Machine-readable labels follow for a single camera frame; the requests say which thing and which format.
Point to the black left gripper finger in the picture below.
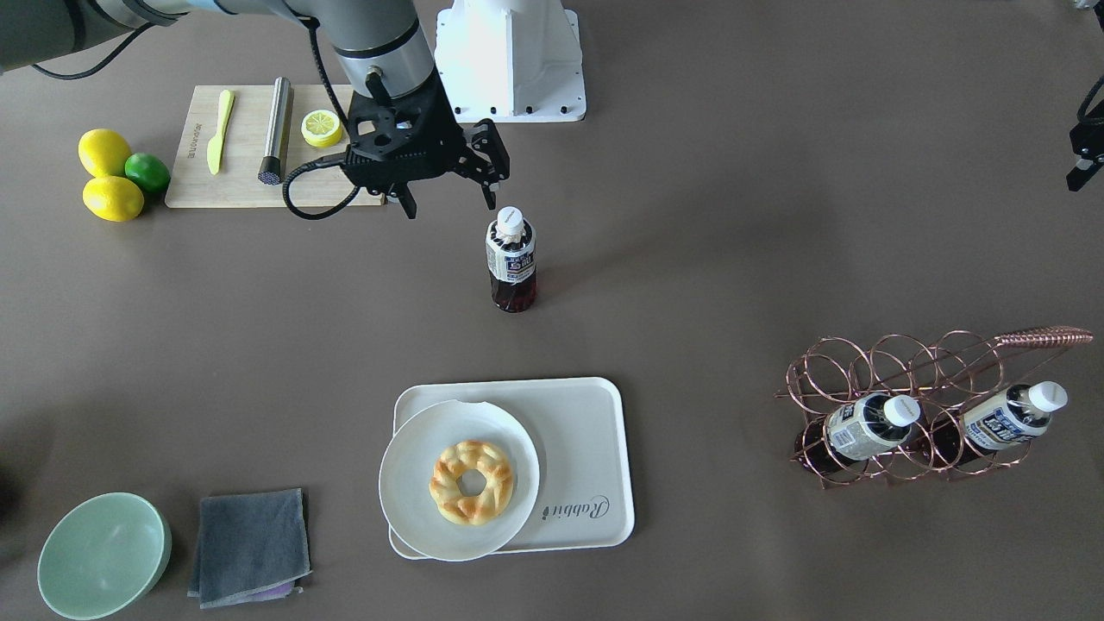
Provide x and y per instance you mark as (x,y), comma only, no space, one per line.
(1078,177)

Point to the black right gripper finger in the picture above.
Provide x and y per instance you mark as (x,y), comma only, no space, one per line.
(401,194)
(489,182)

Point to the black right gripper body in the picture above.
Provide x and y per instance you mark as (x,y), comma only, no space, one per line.
(451,129)

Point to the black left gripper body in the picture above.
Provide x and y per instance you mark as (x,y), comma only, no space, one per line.
(1084,142)

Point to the tea bottle white cap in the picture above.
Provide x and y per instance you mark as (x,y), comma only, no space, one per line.
(510,256)

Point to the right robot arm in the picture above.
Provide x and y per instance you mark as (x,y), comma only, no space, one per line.
(368,37)

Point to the white rectangular tray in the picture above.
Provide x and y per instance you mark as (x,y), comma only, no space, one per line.
(567,445)

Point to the tea bottle in rack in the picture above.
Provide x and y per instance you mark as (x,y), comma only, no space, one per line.
(855,432)
(1019,414)

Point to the half lemon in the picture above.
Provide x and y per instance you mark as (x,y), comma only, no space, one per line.
(321,128)

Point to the steel muddler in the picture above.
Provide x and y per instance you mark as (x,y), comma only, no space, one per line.
(271,170)

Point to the wooden cutting board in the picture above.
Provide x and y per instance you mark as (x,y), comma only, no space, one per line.
(237,184)

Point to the yellow-green plastic knife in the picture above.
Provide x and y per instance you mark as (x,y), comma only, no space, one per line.
(214,149)

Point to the green lime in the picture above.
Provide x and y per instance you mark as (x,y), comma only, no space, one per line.
(148,172)

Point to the white round plate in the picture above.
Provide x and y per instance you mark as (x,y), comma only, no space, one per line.
(406,470)

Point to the yellow lemon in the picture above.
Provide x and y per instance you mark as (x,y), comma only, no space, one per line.
(115,199)
(103,153)

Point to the grey folded cloth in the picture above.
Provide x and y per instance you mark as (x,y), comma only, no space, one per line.
(251,547)

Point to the green bowl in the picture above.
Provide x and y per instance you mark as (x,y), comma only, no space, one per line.
(103,555)

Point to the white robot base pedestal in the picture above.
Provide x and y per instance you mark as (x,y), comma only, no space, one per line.
(511,61)

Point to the braided ring bread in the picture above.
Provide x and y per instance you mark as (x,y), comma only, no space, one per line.
(472,482)

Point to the copper wire bottle rack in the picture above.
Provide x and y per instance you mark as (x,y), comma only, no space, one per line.
(960,406)

